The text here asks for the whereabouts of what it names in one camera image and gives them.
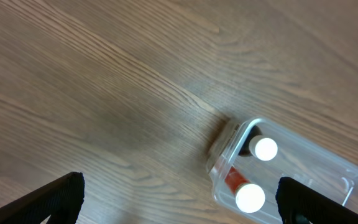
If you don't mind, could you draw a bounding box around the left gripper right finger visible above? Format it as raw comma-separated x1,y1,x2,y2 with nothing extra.
275,177,358,224

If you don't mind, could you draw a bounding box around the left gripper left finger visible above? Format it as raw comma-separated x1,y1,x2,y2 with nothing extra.
0,172,85,224

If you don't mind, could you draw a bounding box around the orange pill bottle white cap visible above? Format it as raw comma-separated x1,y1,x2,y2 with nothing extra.
224,166,265,213

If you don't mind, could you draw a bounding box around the clear plastic container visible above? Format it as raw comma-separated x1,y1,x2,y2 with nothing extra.
206,117,358,223

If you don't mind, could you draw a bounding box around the dark bottle white cap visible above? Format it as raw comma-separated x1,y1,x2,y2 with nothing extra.
239,126,278,161

